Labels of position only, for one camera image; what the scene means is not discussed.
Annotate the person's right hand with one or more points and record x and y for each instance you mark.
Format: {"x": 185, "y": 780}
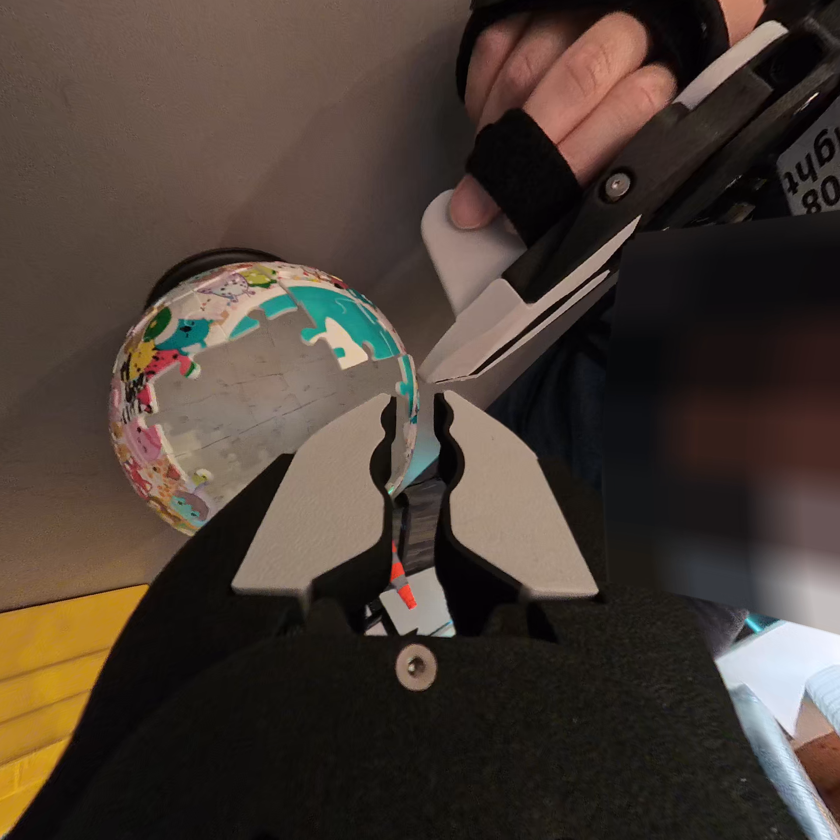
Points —
{"x": 590, "y": 79}

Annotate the silver metal bar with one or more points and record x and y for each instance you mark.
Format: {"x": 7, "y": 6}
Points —
{"x": 781, "y": 768}

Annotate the person's dark trousers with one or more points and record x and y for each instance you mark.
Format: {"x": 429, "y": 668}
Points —
{"x": 564, "y": 407}

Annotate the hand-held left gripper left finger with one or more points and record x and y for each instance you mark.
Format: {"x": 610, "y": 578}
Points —
{"x": 315, "y": 518}

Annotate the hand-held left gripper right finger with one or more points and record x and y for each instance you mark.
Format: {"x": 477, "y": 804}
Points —
{"x": 512, "y": 525}

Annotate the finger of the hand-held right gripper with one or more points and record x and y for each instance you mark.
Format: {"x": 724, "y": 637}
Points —
{"x": 479, "y": 341}
{"x": 525, "y": 358}

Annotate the colourful puzzle ball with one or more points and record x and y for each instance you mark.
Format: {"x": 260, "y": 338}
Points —
{"x": 262, "y": 394}

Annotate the stack of yellow bins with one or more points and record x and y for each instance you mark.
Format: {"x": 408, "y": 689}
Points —
{"x": 46, "y": 689}

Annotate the black ball stand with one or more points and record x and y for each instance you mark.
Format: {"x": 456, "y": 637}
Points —
{"x": 197, "y": 262}

